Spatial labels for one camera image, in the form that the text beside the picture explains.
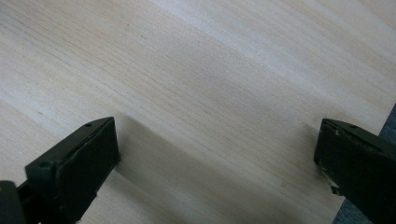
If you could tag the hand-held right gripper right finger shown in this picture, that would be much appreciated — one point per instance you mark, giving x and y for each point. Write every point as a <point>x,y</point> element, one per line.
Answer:
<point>358,165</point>

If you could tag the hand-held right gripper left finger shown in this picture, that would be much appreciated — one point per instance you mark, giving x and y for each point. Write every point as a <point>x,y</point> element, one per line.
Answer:
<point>77,168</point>

